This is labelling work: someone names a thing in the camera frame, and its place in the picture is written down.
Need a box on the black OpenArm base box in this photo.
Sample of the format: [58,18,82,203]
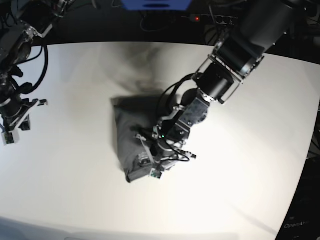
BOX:
[276,157,320,240]

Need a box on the dark grey T-shirt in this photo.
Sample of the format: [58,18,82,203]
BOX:
[111,94,160,183]

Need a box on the blue plastic box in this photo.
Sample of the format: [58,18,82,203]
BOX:
[121,0,192,11]

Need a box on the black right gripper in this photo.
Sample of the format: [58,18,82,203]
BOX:
[0,96,31,131]

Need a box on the black power strip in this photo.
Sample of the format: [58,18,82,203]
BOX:
[188,14,238,26]

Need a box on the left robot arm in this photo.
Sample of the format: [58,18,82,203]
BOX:
[114,0,304,165]

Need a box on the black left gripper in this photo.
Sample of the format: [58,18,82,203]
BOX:
[149,139,183,163]

